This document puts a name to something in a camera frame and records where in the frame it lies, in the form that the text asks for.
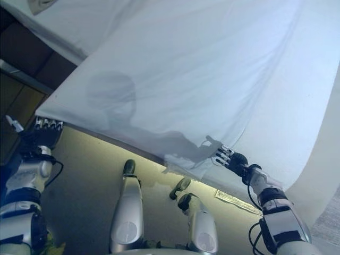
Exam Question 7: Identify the silver robot leg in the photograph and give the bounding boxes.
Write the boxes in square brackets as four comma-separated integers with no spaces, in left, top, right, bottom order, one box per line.
[109,159,145,253]
[169,177,219,255]

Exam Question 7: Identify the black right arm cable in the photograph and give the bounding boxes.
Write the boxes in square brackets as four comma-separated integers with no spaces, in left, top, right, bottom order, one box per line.
[246,169,268,255]

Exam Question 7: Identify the right silver robot leg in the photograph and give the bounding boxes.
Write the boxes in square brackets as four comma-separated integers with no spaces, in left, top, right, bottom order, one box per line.
[169,177,219,255]

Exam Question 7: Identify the right robot hand black silver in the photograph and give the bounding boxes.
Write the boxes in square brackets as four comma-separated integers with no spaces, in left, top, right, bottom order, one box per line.
[211,144,250,175]

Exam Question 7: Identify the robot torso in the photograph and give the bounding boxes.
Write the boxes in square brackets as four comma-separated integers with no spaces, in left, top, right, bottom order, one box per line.
[106,243,221,255]

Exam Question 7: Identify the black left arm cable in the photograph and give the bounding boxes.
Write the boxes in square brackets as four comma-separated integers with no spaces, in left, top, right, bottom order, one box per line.
[39,155,65,185]

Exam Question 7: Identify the brown bed base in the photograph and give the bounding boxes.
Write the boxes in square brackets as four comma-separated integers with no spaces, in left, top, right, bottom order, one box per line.
[0,6,82,90]

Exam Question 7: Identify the white printed label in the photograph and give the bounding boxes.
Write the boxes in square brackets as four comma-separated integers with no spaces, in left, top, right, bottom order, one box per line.
[215,189,264,215]

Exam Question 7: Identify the wooden nightstand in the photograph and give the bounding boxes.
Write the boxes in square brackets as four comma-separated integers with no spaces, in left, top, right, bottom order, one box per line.
[0,73,55,167]

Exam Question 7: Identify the left silver robot leg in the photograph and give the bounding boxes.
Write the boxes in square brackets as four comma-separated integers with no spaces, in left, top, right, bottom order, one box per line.
[109,159,145,253]

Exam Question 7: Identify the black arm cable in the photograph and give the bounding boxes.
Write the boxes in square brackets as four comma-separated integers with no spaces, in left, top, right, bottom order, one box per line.
[39,155,65,185]
[246,169,268,255]

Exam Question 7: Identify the grey textured mattress cover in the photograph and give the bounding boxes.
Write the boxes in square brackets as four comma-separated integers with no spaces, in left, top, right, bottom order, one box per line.
[310,195,340,244]

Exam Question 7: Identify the left robot hand black silver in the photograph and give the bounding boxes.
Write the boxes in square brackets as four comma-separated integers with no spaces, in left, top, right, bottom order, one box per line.
[5,114,64,154]

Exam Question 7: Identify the cream flat sheet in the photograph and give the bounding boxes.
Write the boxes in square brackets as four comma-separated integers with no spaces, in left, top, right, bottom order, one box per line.
[280,0,340,241]

